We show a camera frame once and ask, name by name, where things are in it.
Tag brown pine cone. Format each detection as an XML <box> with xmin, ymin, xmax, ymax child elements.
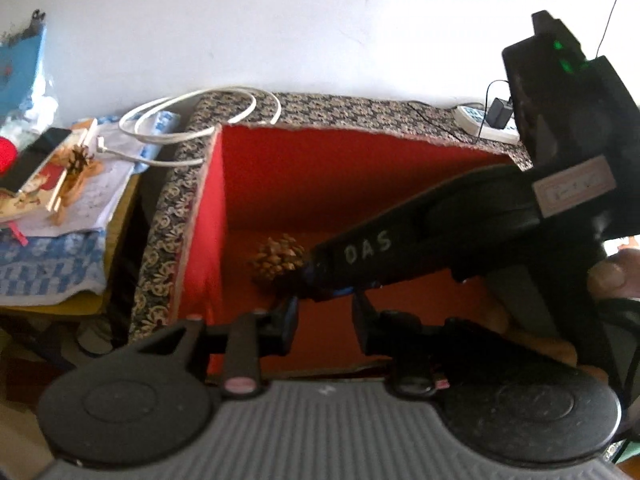
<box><xmin>250</xmin><ymin>234</ymin><xmax>307</xmax><ymax>283</ymax></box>

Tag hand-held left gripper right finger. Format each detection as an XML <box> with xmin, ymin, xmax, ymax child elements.
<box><xmin>351</xmin><ymin>291</ymin><xmax>583</xmax><ymax>401</ymax></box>

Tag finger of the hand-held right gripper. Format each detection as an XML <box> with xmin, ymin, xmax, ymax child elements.
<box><xmin>297</xmin><ymin>192</ymin><xmax>453</xmax><ymax>303</ymax></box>

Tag blue white packet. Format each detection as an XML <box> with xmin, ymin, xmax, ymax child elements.
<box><xmin>97</xmin><ymin>110</ymin><xmax>181</xmax><ymax>161</ymax></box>

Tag white power strip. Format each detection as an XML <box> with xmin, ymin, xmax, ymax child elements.
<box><xmin>454</xmin><ymin>104</ymin><xmax>521</xmax><ymax>143</ymax></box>

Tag black charger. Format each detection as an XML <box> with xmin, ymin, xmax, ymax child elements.
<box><xmin>487</xmin><ymin>97</ymin><xmax>516</xmax><ymax>131</ymax></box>

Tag small pine cone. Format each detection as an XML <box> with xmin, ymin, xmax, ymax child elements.
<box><xmin>67</xmin><ymin>144</ymin><xmax>96</xmax><ymax>176</ymax></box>

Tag person's right hand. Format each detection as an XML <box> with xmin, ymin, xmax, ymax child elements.
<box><xmin>492</xmin><ymin>247</ymin><xmax>640</xmax><ymax>377</ymax></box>

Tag black charger cable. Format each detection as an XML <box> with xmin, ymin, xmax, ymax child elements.
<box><xmin>410</xmin><ymin>79</ymin><xmax>511</xmax><ymax>138</ymax></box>

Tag blue checkered cloth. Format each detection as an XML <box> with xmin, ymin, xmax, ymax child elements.
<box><xmin>0</xmin><ymin>232</ymin><xmax>108</xmax><ymax>306</ymax></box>

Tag white coiled cable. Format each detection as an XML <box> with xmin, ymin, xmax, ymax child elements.
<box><xmin>97</xmin><ymin>87</ymin><xmax>282</xmax><ymax>168</ymax></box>

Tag blue plastic bag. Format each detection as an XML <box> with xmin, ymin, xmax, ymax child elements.
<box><xmin>0</xmin><ymin>10</ymin><xmax>48</xmax><ymax>126</ymax></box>

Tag white crumpled plastic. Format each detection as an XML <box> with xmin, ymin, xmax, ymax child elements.
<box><xmin>0</xmin><ymin>75</ymin><xmax>61</xmax><ymax>136</ymax></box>

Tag printed white paper sheet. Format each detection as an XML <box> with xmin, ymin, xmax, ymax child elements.
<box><xmin>20</xmin><ymin>137</ymin><xmax>146</xmax><ymax>238</ymax></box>

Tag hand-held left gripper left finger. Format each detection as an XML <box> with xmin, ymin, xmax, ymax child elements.
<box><xmin>125</xmin><ymin>295</ymin><xmax>301</xmax><ymax>401</ymax></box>

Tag yellow side table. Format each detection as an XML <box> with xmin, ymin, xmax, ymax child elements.
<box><xmin>0</xmin><ymin>175</ymin><xmax>141</xmax><ymax>318</ymax></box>

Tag hanging thin cable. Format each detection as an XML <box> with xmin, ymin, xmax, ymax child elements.
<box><xmin>596</xmin><ymin>0</ymin><xmax>623</xmax><ymax>58</ymax></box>

